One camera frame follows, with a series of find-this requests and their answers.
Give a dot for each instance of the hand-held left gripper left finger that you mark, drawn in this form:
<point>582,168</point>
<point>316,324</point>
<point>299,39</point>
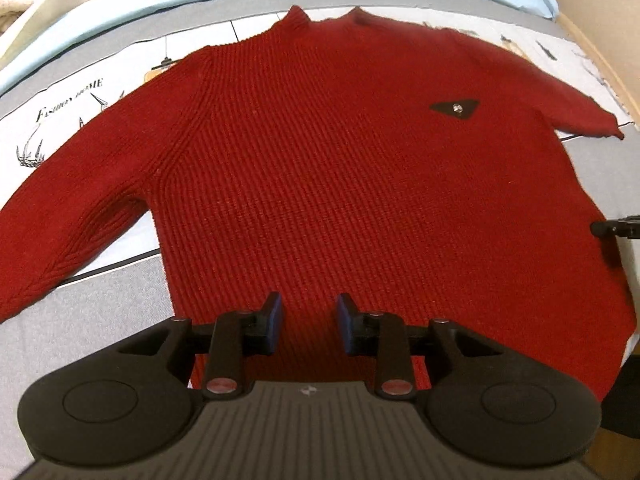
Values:
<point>272,325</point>

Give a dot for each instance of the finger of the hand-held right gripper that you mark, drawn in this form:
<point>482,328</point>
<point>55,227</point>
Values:
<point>617,228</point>

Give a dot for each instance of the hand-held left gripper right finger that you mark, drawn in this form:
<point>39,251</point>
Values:
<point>346,325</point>

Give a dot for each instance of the red knit sweater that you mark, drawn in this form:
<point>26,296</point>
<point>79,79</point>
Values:
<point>320,170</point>

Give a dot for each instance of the printed grey white bedsheet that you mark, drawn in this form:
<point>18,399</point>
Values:
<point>75,85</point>

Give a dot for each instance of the wooden bed frame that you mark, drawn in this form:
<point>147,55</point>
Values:
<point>610,45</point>

